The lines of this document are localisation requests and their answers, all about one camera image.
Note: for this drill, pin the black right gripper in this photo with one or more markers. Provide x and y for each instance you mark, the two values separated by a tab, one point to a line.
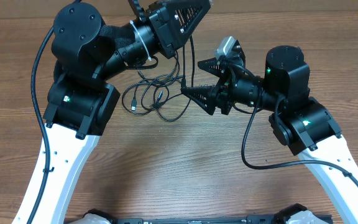
223	87

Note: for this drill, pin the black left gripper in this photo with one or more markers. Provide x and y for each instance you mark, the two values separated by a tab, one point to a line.
168	35

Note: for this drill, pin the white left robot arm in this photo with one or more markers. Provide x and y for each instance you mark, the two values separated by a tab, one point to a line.
81	101

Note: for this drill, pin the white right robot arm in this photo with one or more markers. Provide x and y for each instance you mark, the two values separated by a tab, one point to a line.
298	120

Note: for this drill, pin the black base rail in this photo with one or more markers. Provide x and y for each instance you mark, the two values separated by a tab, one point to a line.
295	213

